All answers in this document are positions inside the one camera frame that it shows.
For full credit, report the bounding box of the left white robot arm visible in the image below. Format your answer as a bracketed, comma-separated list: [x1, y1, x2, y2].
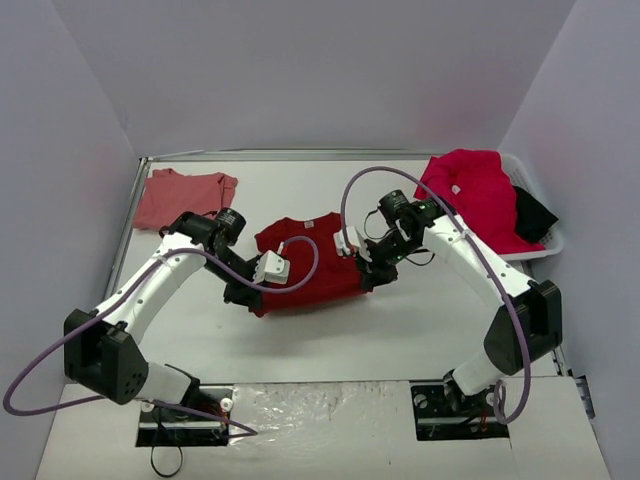
[63, 208, 261, 418]

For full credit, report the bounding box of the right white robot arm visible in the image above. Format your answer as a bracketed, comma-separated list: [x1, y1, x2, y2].
[335, 190, 563, 413]

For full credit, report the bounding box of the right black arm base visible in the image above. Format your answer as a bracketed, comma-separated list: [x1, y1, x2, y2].
[409, 373, 509, 442]

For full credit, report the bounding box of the black garment in basket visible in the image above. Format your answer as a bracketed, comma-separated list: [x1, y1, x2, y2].
[514, 186, 558, 244]

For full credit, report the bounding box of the white plastic laundry basket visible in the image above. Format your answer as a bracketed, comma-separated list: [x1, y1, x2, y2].
[500, 153, 564, 262]

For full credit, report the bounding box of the white foreground cover board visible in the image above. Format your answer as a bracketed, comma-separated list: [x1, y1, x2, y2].
[38, 377, 609, 479]

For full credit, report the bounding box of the bright pink t-shirt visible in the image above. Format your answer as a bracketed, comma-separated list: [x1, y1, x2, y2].
[421, 149, 544, 255]

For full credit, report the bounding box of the dark red t-shirt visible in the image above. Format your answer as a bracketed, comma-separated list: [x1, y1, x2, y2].
[249, 212, 364, 317]

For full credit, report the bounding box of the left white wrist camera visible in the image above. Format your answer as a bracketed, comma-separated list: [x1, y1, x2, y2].
[253, 250, 290, 285]

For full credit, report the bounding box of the thin black cable loop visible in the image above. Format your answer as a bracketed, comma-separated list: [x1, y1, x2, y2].
[149, 409, 183, 478]

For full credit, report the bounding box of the folded salmon pink t-shirt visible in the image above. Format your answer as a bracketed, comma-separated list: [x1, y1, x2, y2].
[132, 168, 238, 232]

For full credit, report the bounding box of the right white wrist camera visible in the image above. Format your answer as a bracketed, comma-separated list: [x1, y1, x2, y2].
[333, 226, 369, 261]

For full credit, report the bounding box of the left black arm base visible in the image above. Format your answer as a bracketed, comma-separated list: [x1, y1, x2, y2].
[135, 374, 235, 447]

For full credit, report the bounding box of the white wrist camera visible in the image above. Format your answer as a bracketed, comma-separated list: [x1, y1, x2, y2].
[333, 226, 369, 261]
[253, 250, 290, 285]

